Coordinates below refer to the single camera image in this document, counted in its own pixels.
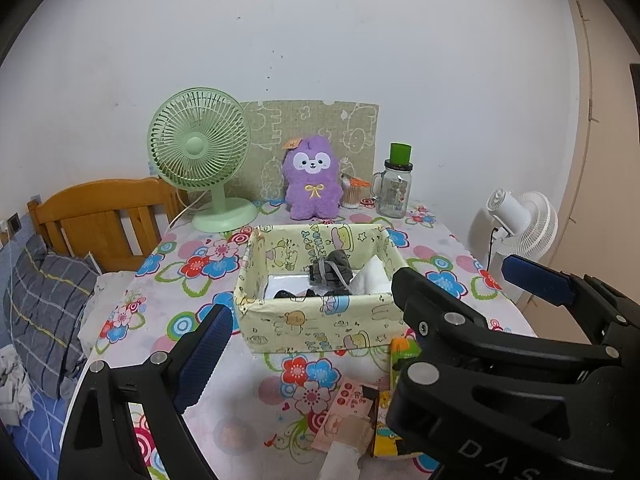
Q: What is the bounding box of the white cloth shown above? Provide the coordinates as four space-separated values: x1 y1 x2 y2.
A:
348 256 392 296

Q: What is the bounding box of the pink wet wipes pack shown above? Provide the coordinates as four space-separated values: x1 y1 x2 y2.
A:
311 378 378 453

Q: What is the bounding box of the grey sock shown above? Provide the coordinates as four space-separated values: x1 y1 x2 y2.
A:
308 249 354 296

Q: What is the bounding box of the green orange tissue pack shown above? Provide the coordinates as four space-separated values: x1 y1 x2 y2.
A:
390 337 421 390

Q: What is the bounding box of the yellow cartoon packet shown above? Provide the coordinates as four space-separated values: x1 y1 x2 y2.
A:
371 390 420 460

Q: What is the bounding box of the white standing fan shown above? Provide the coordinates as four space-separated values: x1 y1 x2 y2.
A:
486 188 559 261

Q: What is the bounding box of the glass jar green lid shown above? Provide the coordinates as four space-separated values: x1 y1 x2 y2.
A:
372 143 413 219

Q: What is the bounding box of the grey plaid pillow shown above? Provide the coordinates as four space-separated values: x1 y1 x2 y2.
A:
3 234 99 400

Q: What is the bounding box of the toothpick holder with carrot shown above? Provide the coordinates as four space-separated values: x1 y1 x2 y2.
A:
340 174 371 209

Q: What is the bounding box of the yellow cartoon fabric box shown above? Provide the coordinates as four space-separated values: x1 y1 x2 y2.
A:
234 223 407 353

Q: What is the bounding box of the purple plush toy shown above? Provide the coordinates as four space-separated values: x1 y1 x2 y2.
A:
282 136 343 221

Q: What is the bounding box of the beige cartoon board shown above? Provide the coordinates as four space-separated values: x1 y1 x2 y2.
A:
224 100 378 200

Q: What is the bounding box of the green desk fan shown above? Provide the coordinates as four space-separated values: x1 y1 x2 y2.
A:
146 87 257 233

